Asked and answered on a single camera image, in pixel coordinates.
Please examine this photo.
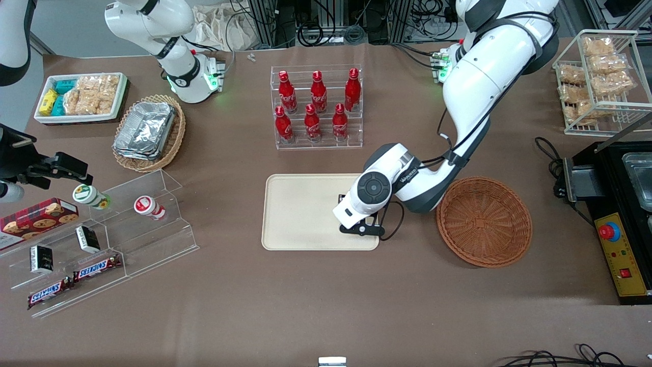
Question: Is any black power cable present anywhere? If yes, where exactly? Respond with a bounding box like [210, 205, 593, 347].
[535, 137, 596, 227]

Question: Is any clear acrylic bottle rack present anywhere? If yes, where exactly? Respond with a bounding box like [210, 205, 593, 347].
[270, 65, 364, 150]

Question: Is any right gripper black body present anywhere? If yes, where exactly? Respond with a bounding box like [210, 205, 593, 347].
[0, 124, 37, 163]

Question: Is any green sunflower yogurt cup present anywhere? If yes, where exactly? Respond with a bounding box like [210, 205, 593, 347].
[72, 184, 111, 211]

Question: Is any aluminium foil container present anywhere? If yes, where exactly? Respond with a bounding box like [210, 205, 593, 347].
[115, 102, 176, 153]
[113, 137, 171, 162]

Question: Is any red tartan cookie box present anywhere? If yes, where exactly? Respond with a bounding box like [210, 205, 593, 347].
[0, 198, 79, 250]

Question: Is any white wire rack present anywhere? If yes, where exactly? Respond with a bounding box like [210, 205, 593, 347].
[553, 30, 652, 136]

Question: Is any steel pan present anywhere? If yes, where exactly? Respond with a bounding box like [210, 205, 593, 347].
[622, 152, 652, 212]

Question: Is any clear bag of rice crackers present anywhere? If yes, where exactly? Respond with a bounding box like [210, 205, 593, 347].
[76, 75, 121, 92]
[560, 84, 591, 104]
[568, 101, 612, 126]
[588, 54, 630, 75]
[582, 37, 616, 56]
[64, 89, 85, 116]
[81, 91, 116, 116]
[593, 71, 636, 97]
[559, 64, 586, 86]

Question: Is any small yellow snack box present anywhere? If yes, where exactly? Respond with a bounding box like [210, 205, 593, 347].
[39, 89, 59, 117]

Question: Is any yellow control box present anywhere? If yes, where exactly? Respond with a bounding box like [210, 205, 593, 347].
[594, 213, 651, 298]

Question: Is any black floor cable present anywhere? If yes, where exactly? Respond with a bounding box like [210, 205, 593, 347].
[502, 344, 652, 367]

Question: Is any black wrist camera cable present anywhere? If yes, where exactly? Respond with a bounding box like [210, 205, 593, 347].
[378, 199, 406, 242]

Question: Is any red lidded yogurt cup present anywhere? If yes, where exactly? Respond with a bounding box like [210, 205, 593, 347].
[133, 196, 167, 221]

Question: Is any Snickers chocolate bar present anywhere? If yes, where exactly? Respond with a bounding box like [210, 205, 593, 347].
[73, 254, 123, 282]
[27, 277, 74, 310]

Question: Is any wicker basket holding foil containers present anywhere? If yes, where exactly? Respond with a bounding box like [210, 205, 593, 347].
[112, 94, 186, 173]

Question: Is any cream plastic serving tray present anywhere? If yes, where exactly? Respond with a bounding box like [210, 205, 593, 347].
[262, 174, 380, 251]

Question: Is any white cloth bag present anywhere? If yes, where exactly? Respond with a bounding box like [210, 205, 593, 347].
[196, 4, 260, 51]

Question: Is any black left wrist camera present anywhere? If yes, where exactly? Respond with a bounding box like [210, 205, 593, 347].
[340, 217, 382, 237]

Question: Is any small black white carton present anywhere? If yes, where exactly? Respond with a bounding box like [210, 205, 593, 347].
[30, 245, 55, 275]
[75, 226, 101, 254]

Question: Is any clear acrylic stepped shelf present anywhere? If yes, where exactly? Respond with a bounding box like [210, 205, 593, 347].
[0, 169, 199, 319]

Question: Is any empty round wicker basket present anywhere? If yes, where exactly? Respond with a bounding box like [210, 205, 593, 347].
[436, 176, 533, 268]

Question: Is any black cable bundle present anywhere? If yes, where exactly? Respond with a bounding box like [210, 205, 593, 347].
[298, 20, 367, 47]

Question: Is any grey metal bar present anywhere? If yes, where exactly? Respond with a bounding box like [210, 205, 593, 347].
[595, 118, 652, 153]

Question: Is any black countertop appliance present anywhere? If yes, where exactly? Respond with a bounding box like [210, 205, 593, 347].
[563, 140, 652, 305]

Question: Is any white plastic snack bin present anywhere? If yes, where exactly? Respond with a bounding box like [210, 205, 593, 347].
[34, 72, 129, 125]

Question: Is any red cola bottle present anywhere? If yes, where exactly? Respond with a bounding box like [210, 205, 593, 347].
[275, 106, 294, 143]
[344, 68, 361, 112]
[311, 70, 328, 113]
[304, 103, 322, 142]
[278, 70, 298, 114]
[332, 103, 349, 142]

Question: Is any aluminium frame rack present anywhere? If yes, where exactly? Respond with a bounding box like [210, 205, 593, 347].
[244, 0, 459, 47]

